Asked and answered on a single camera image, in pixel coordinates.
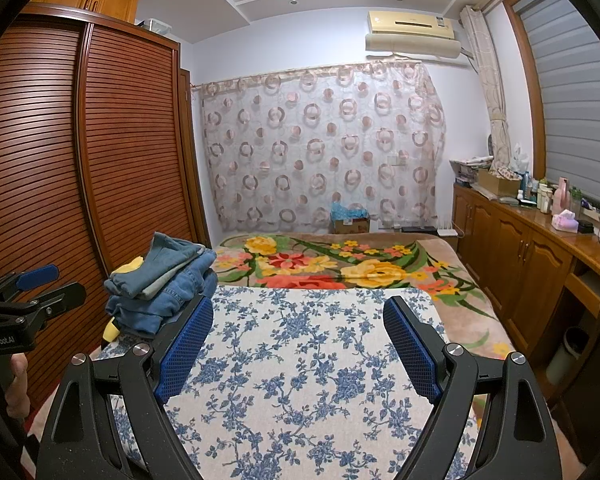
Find pink bottle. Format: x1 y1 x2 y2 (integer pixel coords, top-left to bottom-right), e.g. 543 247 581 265
552 176 571 213

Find pink tissue box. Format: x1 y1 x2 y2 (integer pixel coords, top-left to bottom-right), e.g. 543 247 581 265
552 209 579 232

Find grey folded garment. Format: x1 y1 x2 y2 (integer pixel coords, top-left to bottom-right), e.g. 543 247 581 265
140 260 191 302

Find wall air conditioner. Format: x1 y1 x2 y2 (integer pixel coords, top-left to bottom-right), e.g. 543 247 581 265
364 9 462 58

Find circle-patterned sheer curtain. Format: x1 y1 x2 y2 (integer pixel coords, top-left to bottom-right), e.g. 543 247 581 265
192 59 447 235

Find stack of magazines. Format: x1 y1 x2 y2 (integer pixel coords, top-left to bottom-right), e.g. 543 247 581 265
449 155 493 183

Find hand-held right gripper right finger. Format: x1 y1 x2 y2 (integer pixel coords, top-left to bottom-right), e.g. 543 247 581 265
382 296 563 480

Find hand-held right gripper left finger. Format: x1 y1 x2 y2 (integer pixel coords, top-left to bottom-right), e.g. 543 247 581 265
35 294 215 480

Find white waste bin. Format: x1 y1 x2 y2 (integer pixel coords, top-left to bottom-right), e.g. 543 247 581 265
545 327 590 386

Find beige tied curtain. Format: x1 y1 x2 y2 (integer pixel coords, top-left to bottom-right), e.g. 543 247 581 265
460 5 516 168

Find open cardboard box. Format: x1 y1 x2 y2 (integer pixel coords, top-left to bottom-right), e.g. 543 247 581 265
475 167 522 197

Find blue floral mat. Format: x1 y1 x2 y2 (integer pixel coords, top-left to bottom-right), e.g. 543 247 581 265
92 284 486 480

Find wooden sideboard cabinet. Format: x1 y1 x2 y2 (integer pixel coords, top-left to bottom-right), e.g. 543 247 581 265
452 180 600 401

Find person's left hand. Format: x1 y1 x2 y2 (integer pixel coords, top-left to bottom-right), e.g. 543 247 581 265
4 352 31 420

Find cardboard box with blue contents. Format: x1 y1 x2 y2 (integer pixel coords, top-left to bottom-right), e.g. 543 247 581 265
330 202 372 235

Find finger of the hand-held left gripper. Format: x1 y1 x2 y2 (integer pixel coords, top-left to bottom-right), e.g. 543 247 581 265
0 282 87 333
0 265 60 303

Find blue denim jeans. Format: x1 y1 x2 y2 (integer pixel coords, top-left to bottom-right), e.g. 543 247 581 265
105 250 218 337

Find slatted wooden wardrobe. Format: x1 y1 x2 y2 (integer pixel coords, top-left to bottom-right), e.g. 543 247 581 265
0 2 213 406

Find floral fleece blanket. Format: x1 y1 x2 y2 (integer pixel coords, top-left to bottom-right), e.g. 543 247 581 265
214 232 518 411

